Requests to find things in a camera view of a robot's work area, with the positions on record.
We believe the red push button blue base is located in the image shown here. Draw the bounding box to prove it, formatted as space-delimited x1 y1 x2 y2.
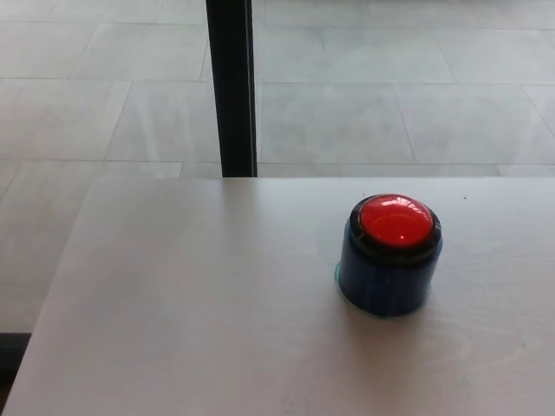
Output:
333 192 444 321

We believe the black floor base plate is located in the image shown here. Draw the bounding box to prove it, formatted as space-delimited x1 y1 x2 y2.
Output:
0 331 33 382

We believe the black vertical post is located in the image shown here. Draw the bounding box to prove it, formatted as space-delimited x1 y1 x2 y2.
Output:
205 0 258 179

